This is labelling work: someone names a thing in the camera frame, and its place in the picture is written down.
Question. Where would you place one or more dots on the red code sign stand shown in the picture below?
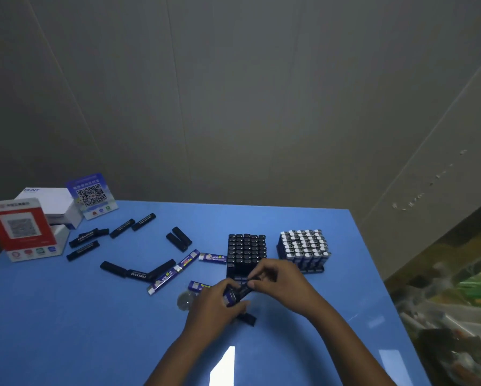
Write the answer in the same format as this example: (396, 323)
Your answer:
(19, 229)

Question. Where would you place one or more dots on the pile of mixed lighters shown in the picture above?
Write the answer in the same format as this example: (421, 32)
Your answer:
(82, 250)

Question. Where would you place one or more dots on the white cardboard box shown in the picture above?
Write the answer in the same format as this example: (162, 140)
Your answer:
(51, 198)

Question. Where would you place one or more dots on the row of blue lighters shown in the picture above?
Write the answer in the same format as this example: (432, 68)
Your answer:
(304, 247)

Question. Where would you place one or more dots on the black grid tray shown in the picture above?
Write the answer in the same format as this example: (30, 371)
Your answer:
(304, 270)
(232, 276)

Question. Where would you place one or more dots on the dark round disc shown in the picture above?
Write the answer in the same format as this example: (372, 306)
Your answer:
(185, 301)

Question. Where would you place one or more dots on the person's left forearm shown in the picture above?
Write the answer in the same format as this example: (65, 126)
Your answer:
(180, 357)

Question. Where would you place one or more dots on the person's right hand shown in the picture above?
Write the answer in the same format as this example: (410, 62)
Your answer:
(292, 289)

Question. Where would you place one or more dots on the crumpled clear plastic bags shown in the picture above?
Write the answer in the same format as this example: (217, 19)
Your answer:
(453, 317)

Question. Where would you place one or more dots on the blue silver-capped lighter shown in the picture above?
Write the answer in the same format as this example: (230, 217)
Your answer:
(237, 295)

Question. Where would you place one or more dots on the person's right forearm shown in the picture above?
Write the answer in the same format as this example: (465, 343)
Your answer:
(349, 349)

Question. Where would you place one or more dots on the person's left hand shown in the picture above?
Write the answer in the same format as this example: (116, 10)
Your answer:
(208, 313)

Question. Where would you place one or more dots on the row of black lighters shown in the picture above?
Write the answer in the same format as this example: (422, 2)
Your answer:
(246, 249)

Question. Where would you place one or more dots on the blue code sign stand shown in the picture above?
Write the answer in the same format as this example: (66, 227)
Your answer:
(91, 196)

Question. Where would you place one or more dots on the black slim lighter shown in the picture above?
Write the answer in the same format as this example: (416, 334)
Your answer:
(248, 319)

